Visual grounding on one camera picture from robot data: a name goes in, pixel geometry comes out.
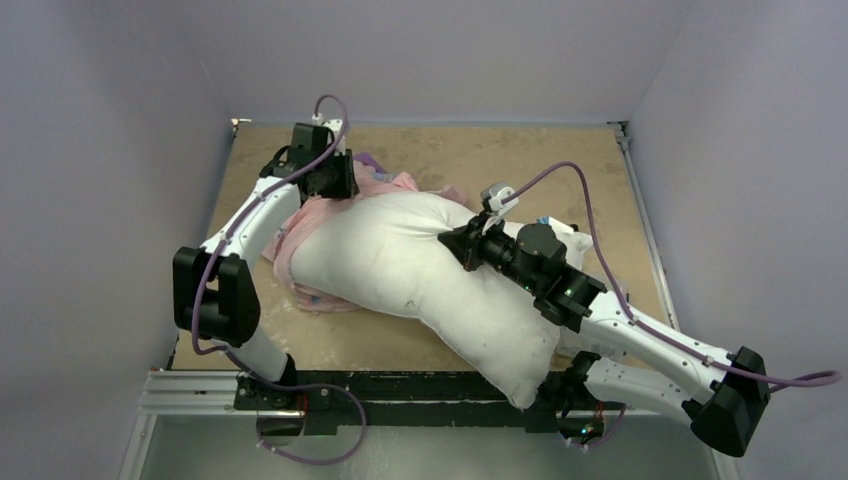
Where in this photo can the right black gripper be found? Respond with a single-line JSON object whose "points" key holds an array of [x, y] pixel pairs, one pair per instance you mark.
{"points": [[462, 244]]}

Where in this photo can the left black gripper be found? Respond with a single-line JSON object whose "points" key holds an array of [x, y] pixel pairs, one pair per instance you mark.
{"points": [[345, 188]]}

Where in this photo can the pink purple printed pillowcase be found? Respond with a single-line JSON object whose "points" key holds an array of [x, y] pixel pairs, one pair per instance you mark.
{"points": [[376, 251]]}

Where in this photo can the white pillow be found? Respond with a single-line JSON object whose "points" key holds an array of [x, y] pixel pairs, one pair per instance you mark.
{"points": [[491, 323]]}

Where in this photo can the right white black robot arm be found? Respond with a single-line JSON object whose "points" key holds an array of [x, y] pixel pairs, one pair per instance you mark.
{"points": [[720, 395]]}

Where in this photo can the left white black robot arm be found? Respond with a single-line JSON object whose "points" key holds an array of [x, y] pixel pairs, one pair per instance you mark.
{"points": [[214, 296]]}

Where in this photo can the clear plastic parts box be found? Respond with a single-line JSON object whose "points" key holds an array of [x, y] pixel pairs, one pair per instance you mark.
{"points": [[571, 343]]}

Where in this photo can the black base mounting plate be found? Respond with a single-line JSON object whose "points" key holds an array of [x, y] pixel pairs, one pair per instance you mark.
{"points": [[327, 400]]}

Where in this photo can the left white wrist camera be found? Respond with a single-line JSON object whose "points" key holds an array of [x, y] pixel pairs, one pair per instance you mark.
{"points": [[336, 125]]}

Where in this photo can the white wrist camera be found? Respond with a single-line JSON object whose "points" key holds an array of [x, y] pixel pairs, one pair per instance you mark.
{"points": [[497, 201], [336, 125]]}

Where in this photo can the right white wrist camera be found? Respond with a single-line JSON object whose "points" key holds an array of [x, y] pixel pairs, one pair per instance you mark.
{"points": [[497, 201]]}

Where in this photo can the aluminium frame rail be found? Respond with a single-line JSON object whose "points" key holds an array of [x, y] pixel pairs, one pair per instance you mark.
{"points": [[187, 428]]}

